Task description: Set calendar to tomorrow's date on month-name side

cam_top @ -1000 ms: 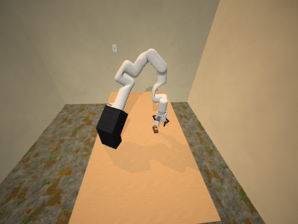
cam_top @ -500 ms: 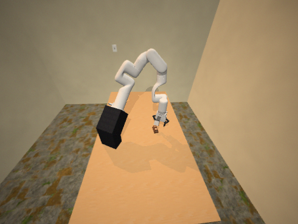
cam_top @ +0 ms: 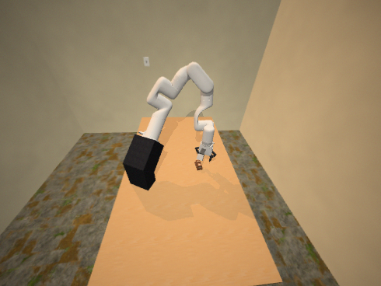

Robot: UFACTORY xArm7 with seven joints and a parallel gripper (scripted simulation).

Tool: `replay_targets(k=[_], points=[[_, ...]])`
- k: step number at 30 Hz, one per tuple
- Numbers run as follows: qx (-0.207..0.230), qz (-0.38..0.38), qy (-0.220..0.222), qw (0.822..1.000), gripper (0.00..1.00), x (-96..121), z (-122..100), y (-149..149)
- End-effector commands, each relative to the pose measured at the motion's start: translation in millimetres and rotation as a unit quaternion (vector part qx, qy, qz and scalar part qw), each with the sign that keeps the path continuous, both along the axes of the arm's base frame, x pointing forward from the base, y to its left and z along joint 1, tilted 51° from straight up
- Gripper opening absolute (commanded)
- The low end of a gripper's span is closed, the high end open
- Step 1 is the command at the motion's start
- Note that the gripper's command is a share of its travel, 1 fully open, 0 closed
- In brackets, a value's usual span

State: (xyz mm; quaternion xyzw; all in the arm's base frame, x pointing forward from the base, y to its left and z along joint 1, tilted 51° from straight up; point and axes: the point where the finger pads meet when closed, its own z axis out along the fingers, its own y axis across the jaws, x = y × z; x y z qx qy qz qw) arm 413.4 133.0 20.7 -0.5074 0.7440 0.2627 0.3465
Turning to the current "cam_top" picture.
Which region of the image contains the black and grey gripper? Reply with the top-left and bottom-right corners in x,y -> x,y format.
195,143 -> 217,162

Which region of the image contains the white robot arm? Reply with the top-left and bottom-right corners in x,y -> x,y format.
138,62 -> 215,146

